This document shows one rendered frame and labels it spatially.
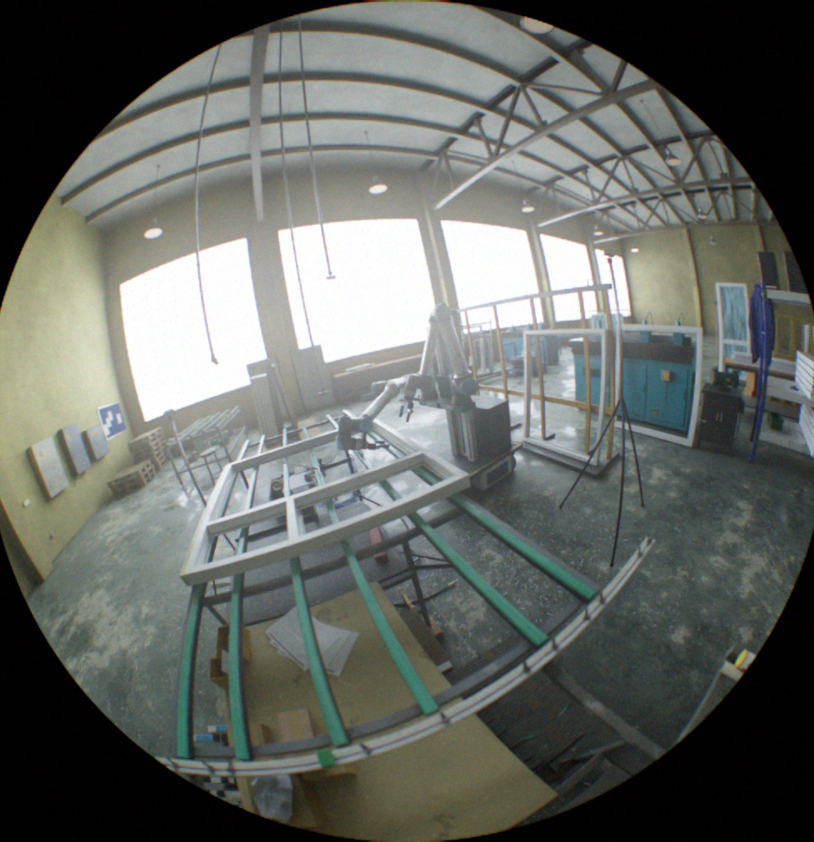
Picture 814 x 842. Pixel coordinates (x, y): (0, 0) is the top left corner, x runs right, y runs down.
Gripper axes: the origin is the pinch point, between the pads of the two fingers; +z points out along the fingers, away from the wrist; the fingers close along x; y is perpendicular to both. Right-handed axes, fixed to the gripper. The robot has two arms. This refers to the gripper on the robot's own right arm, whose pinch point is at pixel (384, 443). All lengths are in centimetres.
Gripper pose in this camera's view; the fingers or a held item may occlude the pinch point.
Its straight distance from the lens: 197.8
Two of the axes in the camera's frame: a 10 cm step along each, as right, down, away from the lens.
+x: 4.1, 2.0, -8.9
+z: 9.0, 0.5, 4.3
